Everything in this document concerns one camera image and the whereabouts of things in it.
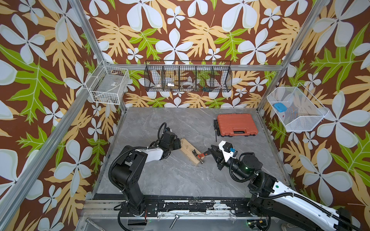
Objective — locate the aluminium frame post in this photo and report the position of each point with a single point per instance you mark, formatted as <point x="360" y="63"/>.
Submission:
<point x="91" y="38"/>
<point x="304" y="30"/>

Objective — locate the yellow-tipped screwdriver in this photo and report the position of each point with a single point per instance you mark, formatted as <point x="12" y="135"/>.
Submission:
<point x="216" y="135"/>

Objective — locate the red plastic tool case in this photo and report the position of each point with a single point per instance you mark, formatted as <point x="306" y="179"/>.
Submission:
<point x="231" y="125"/>

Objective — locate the aluminium frame post right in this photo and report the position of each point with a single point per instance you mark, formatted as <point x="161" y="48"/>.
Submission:
<point x="304" y="30"/>

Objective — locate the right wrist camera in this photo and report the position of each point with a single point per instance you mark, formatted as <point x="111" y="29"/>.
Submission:
<point x="227" y="150"/>

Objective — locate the white wire basket right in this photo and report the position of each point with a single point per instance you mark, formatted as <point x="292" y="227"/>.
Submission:
<point x="304" y="111"/>

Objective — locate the aluminium frame post left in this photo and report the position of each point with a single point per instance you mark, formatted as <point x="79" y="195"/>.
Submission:
<point x="91" y="38"/>

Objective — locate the blue object in basket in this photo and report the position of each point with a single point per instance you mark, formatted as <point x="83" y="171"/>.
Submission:
<point x="280" y="107"/>

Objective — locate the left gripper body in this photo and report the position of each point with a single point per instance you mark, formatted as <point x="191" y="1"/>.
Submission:
<point x="175" y="146"/>

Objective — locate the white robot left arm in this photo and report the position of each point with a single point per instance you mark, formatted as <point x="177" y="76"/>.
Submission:
<point x="125" y="170"/>

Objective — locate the black wire basket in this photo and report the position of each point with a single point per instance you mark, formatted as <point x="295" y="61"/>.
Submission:
<point x="178" y="75"/>

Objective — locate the metal bolt on base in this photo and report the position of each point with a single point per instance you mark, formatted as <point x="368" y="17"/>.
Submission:
<point x="174" y="221"/>

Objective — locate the white wire basket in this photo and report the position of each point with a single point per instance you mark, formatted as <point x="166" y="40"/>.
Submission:
<point x="304" y="111"/>
<point x="107" y="84"/>

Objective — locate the wooden board with nails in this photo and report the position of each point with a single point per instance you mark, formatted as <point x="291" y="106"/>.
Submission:
<point x="191" y="152"/>

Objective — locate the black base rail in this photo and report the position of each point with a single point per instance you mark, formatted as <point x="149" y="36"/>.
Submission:
<point x="153" y="205"/>

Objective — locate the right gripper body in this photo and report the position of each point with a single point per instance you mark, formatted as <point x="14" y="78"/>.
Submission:
<point x="221" y="164"/>

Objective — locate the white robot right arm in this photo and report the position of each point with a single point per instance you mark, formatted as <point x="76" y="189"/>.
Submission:
<point x="272" y="198"/>

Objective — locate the claw hammer red black handle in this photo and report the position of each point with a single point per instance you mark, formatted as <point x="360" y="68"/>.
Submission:
<point x="201" y="156"/>

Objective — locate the white wire basket left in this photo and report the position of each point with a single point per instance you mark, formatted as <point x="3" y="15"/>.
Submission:
<point x="107" y="84"/>

